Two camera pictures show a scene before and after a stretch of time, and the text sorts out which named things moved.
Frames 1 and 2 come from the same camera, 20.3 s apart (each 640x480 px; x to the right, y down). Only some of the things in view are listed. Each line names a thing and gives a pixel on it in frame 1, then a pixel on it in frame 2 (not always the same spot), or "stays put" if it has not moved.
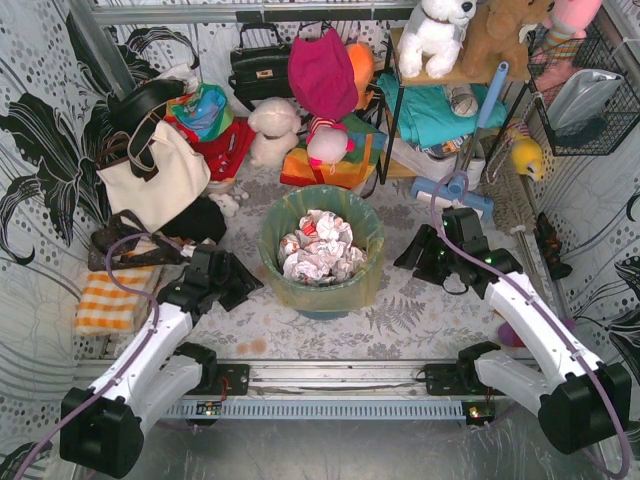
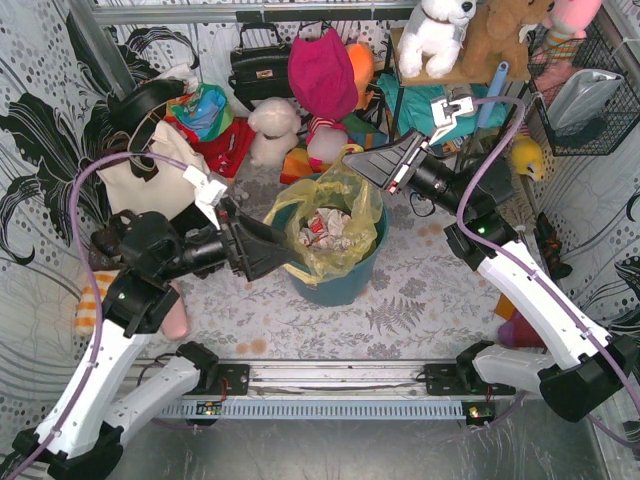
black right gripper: (426, 258) to (409, 163)
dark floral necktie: (125, 242) stays put
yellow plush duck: (526, 156) stays put
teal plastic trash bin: (323, 314) to (345, 289)
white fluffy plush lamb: (276, 123) stays put
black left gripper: (228, 279) to (235, 245)
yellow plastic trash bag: (283, 219) to (337, 184)
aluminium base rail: (335, 380) stays put
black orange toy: (550, 246) stays put
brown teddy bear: (494, 36) stays put
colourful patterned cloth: (205, 111) stays put
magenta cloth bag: (323, 73) stays put
